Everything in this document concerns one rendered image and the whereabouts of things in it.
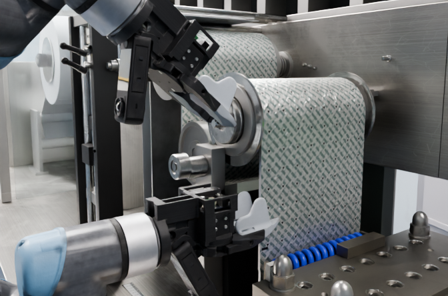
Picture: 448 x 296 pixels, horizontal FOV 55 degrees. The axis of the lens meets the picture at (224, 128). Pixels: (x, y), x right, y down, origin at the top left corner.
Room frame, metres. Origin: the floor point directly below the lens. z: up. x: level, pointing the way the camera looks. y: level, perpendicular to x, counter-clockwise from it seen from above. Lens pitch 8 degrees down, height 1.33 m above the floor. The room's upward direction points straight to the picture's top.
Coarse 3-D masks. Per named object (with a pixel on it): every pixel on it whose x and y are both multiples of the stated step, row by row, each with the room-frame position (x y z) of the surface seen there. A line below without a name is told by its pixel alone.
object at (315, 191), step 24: (336, 144) 0.72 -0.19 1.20; (360, 144) 0.75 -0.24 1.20; (264, 168) 0.63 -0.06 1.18; (288, 168) 0.66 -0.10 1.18; (312, 168) 0.69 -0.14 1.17; (336, 168) 0.72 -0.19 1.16; (360, 168) 0.76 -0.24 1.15; (264, 192) 0.63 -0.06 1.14; (288, 192) 0.66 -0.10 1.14; (312, 192) 0.69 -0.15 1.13; (336, 192) 0.72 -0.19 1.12; (360, 192) 0.76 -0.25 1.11; (288, 216) 0.66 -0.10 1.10; (312, 216) 0.69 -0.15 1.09; (336, 216) 0.72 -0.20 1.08; (360, 216) 0.76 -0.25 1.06; (264, 240) 0.63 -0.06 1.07; (288, 240) 0.66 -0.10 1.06; (312, 240) 0.69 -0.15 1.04
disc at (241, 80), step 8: (232, 72) 0.68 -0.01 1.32; (240, 80) 0.66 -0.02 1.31; (248, 80) 0.64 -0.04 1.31; (248, 88) 0.64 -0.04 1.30; (256, 96) 0.62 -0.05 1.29; (256, 104) 0.62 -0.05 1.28; (256, 112) 0.62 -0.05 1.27; (256, 120) 0.62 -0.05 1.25; (256, 128) 0.62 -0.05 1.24; (256, 136) 0.62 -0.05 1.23; (216, 144) 0.71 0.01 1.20; (256, 144) 0.62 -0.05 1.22; (248, 152) 0.64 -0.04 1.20; (256, 152) 0.63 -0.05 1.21; (232, 160) 0.67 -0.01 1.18; (240, 160) 0.66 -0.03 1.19; (248, 160) 0.64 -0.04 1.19
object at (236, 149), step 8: (240, 88) 0.65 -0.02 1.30; (240, 96) 0.65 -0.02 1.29; (248, 96) 0.64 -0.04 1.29; (248, 104) 0.63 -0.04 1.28; (248, 112) 0.63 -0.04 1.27; (248, 120) 0.63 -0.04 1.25; (248, 128) 0.63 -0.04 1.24; (248, 136) 0.63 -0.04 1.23; (232, 144) 0.67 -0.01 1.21; (240, 144) 0.65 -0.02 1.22; (248, 144) 0.63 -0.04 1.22; (232, 152) 0.66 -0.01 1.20; (240, 152) 0.65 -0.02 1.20
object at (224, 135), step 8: (232, 104) 0.64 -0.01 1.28; (240, 104) 0.65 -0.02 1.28; (232, 112) 0.64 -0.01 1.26; (240, 112) 0.64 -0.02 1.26; (240, 120) 0.64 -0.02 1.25; (216, 128) 0.67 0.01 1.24; (224, 128) 0.66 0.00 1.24; (232, 128) 0.64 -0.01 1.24; (240, 128) 0.64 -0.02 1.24; (216, 136) 0.67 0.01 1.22; (224, 136) 0.66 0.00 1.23; (232, 136) 0.64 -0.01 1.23; (240, 136) 0.65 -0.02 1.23; (224, 144) 0.66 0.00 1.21
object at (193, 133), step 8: (184, 128) 0.80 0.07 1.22; (192, 128) 0.79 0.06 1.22; (200, 128) 0.75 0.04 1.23; (208, 128) 0.75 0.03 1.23; (184, 136) 0.81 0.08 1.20; (192, 136) 0.79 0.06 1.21; (200, 136) 0.77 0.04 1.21; (208, 136) 0.74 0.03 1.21; (184, 144) 0.81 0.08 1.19; (192, 144) 0.78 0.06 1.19; (184, 152) 0.82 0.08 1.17; (192, 152) 0.78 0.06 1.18; (192, 184) 0.78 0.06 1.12
